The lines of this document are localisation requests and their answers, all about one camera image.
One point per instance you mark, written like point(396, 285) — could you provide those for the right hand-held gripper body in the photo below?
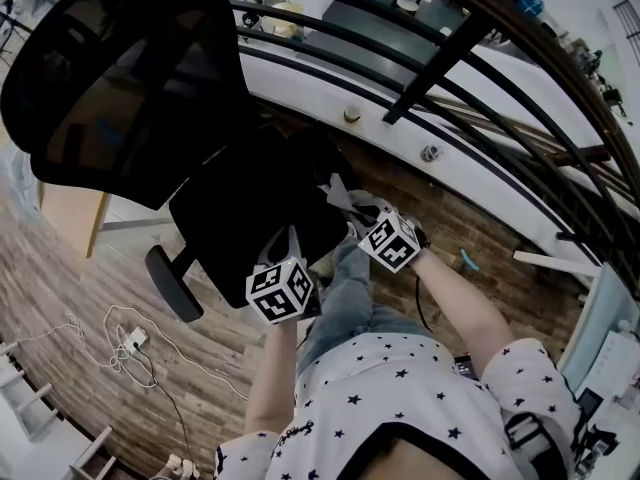
point(391, 243)

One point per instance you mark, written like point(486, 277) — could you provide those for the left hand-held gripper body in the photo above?
point(280, 293)

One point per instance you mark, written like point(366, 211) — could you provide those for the black office chair armrest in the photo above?
point(172, 283)

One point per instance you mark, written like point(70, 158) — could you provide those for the black mesh office chair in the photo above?
point(125, 93)

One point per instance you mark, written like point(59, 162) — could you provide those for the person's left forearm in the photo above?
point(270, 378)

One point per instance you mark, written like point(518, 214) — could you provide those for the person's right forearm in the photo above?
point(465, 308)

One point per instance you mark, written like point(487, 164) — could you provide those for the blue jeans leg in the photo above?
point(350, 298)

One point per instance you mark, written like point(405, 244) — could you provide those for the small blue object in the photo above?
point(470, 260)

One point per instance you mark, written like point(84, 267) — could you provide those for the metal bolt fixture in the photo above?
point(430, 153)

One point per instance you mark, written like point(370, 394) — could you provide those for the black smartphone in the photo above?
point(466, 366)

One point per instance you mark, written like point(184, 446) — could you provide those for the white power strip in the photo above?
point(135, 340)

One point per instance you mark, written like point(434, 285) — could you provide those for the white bar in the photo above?
point(555, 262)

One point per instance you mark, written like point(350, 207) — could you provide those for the white star-print shirt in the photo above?
point(400, 408)

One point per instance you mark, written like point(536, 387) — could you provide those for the black metal railing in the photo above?
point(452, 48)

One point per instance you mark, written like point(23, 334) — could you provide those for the pale yellow round object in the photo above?
point(280, 18)

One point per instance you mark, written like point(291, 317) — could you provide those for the light wooden cabinet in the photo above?
point(70, 218)

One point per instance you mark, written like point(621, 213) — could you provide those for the white desk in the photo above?
point(600, 328)

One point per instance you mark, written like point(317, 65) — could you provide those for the small black device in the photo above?
point(590, 401)

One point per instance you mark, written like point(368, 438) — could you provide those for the white wooden rack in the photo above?
point(30, 408)

